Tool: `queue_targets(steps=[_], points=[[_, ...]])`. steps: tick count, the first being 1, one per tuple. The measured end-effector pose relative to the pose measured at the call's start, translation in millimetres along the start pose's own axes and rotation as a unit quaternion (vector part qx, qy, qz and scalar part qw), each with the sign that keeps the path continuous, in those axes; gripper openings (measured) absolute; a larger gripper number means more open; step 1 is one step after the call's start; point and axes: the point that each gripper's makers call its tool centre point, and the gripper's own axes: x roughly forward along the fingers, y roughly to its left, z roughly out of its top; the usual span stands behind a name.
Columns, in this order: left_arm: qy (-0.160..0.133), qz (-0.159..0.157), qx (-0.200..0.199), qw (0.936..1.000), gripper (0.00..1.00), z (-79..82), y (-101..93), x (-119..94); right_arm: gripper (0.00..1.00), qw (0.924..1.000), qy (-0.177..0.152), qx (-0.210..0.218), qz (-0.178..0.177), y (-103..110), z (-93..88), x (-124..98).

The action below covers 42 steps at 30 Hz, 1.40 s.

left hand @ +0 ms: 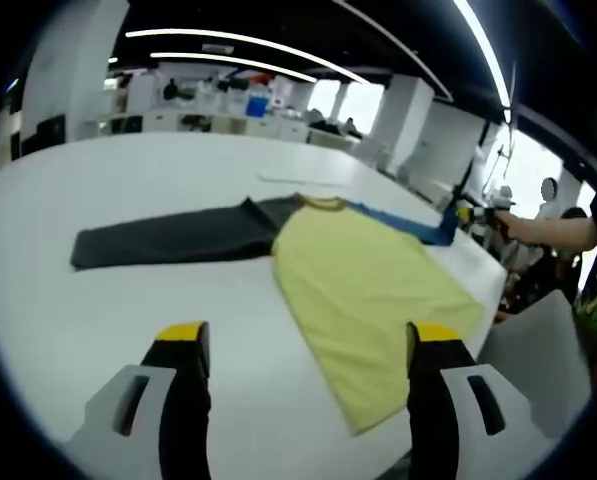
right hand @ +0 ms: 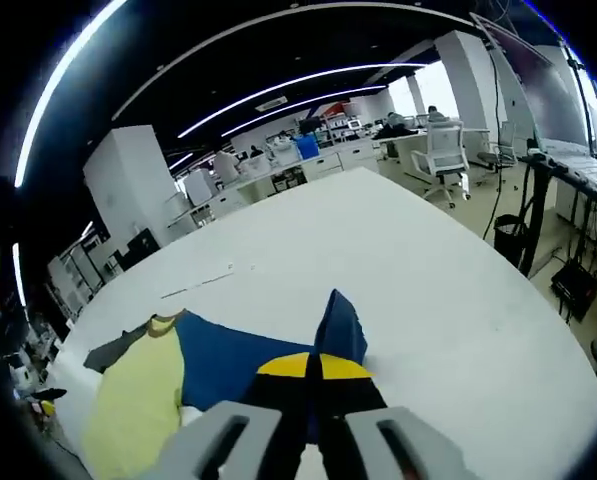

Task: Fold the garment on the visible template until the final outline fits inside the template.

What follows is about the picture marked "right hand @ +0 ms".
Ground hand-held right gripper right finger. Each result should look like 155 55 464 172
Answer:
315 352 477 480

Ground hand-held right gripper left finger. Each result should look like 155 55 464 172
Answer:
147 351 313 480

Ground yellow blue long-sleeve garment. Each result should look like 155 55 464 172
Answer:
80 288 369 480

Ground white shelving racks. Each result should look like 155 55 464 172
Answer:
47 234 109 321

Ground short ceiling light strip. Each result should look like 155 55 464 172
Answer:
11 242 27 307

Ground black cabinet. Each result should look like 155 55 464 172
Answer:
113 228 162 271

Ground black waste bin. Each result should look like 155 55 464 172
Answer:
492 213 529 269

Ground wide white pillar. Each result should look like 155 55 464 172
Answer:
82 124 179 246

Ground white counter with cabinets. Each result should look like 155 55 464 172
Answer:
167 147 382 231

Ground blue storage bin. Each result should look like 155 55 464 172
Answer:
296 135 322 160

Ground black box on floor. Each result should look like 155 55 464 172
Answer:
550 257 597 321

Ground white office chair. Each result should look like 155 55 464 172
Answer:
410 121 472 209

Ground black display stand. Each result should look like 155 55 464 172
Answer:
517 149 554 279

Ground grey office chair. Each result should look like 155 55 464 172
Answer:
477 119 519 174

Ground ceiling air vent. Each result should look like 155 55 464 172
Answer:
254 96 290 112

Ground long curved ceiling light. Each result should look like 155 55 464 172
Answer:
222 83 390 137
177 61 429 140

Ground narrow white pillar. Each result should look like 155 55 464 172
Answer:
405 72 427 119

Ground bright ceiling light strip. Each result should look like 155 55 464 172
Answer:
14 0 129 190

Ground tall white pillar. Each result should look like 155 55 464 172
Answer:
435 29 509 166

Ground large dark display screen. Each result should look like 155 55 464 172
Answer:
470 12 595 151

